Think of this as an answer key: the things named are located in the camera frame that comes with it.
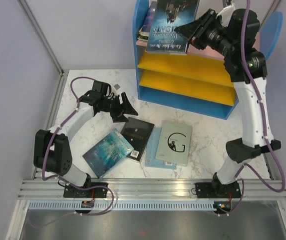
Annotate black notebook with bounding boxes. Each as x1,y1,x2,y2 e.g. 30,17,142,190
121,117,154,163

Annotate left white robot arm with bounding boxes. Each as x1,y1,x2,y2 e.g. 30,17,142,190
33,80,138,198

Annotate aluminium frame post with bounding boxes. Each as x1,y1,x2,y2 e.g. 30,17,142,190
255,0,283,28
17,0,64,76

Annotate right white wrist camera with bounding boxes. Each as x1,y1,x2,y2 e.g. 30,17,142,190
217,0,236,18

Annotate left aluminium frame post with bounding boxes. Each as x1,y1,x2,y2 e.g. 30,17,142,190
17,0,64,76

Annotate light blue thin book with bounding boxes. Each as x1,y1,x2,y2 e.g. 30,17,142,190
145,127,176,170

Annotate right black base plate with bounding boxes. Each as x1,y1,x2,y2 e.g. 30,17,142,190
195,182,241,199

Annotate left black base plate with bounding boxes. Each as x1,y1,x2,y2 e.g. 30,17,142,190
63,182,108,199

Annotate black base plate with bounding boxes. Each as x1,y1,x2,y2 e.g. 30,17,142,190
63,182,108,199
195,182,241,199

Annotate dark Wuthering Heights book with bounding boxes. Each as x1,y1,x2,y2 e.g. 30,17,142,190
146,0,199,55

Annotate grey book with G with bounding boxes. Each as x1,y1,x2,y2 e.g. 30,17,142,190
155,120,192,166

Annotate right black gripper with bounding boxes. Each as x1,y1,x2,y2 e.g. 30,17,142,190
175,7,236,57

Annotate green gold fantasy book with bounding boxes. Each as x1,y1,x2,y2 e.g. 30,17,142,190
137,33,149,42

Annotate teal blue book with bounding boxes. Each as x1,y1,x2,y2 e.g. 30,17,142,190
82,129,134,179

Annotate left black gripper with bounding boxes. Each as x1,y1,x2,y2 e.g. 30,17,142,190
101,92,138,123

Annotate blue shelf with coloured boards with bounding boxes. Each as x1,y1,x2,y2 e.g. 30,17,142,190
132,0,284,120

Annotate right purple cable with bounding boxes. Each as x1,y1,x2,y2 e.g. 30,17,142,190
232,0,286,216

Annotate right aluminium frame post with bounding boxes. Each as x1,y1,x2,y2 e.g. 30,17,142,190
255,0,283,28

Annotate light blue slotted cable duct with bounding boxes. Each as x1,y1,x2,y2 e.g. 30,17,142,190
27,199,233,211

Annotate yellow paperback book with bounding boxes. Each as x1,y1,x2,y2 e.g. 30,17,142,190
138,26,145,36

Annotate purple Robinson Crusoe book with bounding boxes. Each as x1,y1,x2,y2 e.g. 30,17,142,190
143,1,157,33

